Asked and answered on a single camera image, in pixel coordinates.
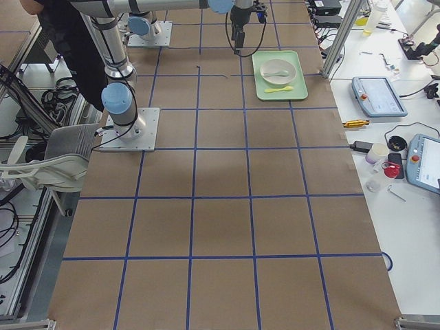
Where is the person in black clothes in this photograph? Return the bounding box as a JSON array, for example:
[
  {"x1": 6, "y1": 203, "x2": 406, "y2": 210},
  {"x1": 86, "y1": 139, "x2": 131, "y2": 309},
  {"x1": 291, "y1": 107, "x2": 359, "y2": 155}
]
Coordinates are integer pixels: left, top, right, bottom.
[{"x1": 20, "y1": 1, "x2": 108, "y2": 111}]

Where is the grey teach pendant lower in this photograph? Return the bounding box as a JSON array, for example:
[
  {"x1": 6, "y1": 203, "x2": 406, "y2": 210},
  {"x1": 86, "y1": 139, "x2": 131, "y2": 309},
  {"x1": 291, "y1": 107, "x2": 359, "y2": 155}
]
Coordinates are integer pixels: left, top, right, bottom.
[{"x1": 406, "y1": 134, "x2": 440, "y2": 194}]

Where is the grey teach pendant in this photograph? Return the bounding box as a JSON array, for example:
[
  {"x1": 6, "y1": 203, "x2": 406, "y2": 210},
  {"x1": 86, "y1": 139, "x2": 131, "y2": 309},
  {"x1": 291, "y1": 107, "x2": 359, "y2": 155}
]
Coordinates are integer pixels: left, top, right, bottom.
[
  {"x1": 406, "y1": 134, "x2": 440, "y2": 194},
  {"x1": 351, "y1": 76, "x2": 408, "y2": 118}
]

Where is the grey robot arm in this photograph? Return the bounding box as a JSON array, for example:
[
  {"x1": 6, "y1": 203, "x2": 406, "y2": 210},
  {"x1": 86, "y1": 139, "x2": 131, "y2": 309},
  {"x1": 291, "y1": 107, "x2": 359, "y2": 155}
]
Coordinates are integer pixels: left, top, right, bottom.
[
  {"x1": 71, "y1": 1, "x2": 160, "y2": 152},
  {"x1": 103, "y1": 0, "x2": 258, "y2": 50}
]

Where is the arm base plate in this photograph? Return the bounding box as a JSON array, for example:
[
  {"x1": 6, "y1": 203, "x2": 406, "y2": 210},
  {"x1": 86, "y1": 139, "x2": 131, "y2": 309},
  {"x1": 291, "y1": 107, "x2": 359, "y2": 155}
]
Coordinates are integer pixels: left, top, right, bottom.
[{"x1": 126, "y1": 17, "x2": 173, "y2": 48}]

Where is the grey teach pendant upper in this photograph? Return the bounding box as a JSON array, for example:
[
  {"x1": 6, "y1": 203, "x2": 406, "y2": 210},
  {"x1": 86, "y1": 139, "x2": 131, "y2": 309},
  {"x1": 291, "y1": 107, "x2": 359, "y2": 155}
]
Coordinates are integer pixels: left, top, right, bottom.
[{"x1": 351, "y1": 76, "x2": 408, "y2": 118}]

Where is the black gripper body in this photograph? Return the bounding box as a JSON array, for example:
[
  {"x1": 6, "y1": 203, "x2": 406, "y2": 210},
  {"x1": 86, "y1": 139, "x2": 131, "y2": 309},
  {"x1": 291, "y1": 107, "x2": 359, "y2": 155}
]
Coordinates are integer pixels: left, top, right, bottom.
[{"x1": 230, "y1": 6, "x2": 254, "y2": 34}]

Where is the black round dish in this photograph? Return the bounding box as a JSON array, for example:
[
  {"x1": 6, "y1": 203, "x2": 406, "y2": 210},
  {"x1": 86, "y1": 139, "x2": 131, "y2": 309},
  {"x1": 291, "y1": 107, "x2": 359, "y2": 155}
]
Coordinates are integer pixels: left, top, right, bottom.
[{"x1": 387, "y1": 135, "x2": 408, "y2": 152}]

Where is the red round object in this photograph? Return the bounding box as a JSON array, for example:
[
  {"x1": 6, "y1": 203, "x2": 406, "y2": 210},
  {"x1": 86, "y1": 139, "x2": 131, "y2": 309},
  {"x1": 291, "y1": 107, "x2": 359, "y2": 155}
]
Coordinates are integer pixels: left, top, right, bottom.
[{"x1": 382, "y1": 162, "x2": 401, "y2": 179}]

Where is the aluminium frame post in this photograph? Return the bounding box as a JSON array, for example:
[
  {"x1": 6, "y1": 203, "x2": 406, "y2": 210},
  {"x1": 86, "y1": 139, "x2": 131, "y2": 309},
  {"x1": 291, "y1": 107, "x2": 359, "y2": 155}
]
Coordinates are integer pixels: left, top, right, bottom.
[{"x1": 320, "y1": 0, "x2": 362, "y2": 78}]

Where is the black power adapter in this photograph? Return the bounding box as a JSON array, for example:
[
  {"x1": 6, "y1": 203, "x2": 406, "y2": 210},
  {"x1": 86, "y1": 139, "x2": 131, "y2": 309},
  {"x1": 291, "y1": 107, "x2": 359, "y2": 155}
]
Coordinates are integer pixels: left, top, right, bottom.
[{"x1": 349, "y1": 140, "x2": 373, "y2": 153}]

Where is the grey office chair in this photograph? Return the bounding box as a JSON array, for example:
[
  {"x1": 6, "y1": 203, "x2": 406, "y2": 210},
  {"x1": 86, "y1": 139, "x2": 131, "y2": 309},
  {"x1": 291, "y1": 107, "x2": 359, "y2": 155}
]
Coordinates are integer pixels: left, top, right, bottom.
[{"x1": 1, "y1": 123, "x2": 98, "y2": 217}]

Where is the light green tray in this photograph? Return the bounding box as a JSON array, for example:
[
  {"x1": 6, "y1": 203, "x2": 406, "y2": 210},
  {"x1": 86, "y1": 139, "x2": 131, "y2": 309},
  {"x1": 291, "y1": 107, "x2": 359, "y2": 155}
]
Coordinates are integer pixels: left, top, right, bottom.
[{"x1": 252, "y1": 50, "x2": 308, "y2": 100}]

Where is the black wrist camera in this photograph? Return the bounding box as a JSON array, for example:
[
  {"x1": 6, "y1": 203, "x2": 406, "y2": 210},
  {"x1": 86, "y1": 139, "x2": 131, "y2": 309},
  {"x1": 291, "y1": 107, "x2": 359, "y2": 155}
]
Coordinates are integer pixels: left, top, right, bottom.
[{"x1": 253, "y1": 1, "x2": 267, "y2": 24}]

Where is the white round plate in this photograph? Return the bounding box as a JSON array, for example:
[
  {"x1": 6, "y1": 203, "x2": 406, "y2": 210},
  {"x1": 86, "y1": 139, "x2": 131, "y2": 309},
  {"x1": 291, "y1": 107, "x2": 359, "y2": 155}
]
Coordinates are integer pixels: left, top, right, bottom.
[{"x1": 260, "y1": 59, "x2": 296, "y2": 85}]

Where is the grey metal base plate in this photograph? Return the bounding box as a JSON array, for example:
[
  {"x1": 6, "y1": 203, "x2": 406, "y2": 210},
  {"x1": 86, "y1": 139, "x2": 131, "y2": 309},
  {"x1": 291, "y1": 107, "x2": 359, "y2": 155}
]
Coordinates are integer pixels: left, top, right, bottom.
[{"x1": 98, "y1": 107, "x2": 160, "y2": 152}]

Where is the black smartphone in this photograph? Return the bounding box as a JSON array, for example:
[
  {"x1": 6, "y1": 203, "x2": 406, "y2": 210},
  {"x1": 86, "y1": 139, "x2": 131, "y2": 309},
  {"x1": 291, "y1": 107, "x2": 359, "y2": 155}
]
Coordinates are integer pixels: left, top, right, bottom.
[{"x1": 387, "y1": 153, "x2": 406, "y2": 180}]

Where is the clear plastic bottle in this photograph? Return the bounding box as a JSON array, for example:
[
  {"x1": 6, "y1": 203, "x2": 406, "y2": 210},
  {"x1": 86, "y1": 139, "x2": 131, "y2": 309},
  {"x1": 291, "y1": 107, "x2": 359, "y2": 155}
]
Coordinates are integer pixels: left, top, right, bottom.
[{"x1": 363, "y1": 0, "x2": 388, "y2": 36}]

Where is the yellow plastic fork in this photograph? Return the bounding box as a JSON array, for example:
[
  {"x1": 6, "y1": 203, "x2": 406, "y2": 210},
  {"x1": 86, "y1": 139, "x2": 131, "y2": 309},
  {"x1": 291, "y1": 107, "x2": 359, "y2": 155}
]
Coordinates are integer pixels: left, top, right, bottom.
[{"x1": 264, "y1": 86, "x2": 294, "y2": 94}]

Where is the white paper cup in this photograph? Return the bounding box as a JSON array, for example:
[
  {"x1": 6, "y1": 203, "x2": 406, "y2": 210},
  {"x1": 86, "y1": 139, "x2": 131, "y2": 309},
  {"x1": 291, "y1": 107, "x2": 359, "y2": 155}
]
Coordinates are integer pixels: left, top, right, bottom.
[{"x1": 365, "y1": 143, "x2": 389, "y2": 164}]

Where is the gold metal cylinder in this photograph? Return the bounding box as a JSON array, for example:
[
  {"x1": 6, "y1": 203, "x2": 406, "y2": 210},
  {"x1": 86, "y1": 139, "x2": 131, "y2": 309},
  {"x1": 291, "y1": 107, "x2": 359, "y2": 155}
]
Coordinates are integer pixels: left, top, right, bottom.
[{"x1": 342, "y1": 120, "x2": 370, "y2": 129}]

